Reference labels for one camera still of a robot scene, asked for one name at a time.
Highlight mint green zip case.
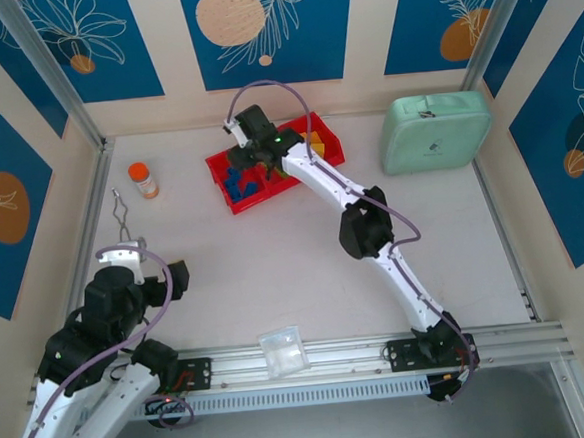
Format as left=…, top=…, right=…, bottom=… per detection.
left=376, top=89, right=496, bottom=178

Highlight aluminium side rail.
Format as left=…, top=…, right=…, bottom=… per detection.
left=35, top=135, right=131, bottom=370
left=471, top=154, right=545, bottom=327

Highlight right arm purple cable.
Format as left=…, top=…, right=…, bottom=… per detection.
left=224, top=66, right=484, bottom=419

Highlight clear plastic bag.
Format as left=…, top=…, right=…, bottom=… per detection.
left=257, top=324, right=312, bottom=381

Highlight red three-compartment tray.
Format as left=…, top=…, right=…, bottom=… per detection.
left=202, top=109, right=348, bottom=218

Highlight circuit board with green LED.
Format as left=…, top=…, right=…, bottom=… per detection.
left=143, top=385, right=201, bottom=431

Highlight blue floral wall poster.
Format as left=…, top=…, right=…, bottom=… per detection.
left=18, top=0, right=166, bottom=108
left=178, top=0, right=359, bottom=93
left=476, top=0, right=584, bottom=99
left=379, top=0, right=519, bottom=77
left=0, top=68, right=64, bottom=322
left=0, top=4, right=71, bottom=144
left=500, top=7, right=584, bottom=273

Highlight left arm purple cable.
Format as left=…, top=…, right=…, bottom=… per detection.
left=0, top=241, right=183, bottom=438

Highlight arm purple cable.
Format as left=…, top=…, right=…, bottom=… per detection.
left=224, top=66, right=484, bottom=419
left=0, top=241, right=183, bottom=438

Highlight metal wire tongs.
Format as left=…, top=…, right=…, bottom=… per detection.
left=110, top=186, right=148, bottom=248

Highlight grey slotted cable duct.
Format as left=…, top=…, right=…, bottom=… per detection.
left=143, top=374, right=431, bottom=420

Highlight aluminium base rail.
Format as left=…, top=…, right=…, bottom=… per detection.
left=23, top=320, right=579, bottom=408

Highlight orange-capped spice bottle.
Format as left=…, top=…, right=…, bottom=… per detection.
left=127, top=160, right=161, bottom=201

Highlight aluminium frame post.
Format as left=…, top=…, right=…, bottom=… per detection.
left=0, top=0, right=108, bottom=158
left=454, top=0, right=539, bottom=93

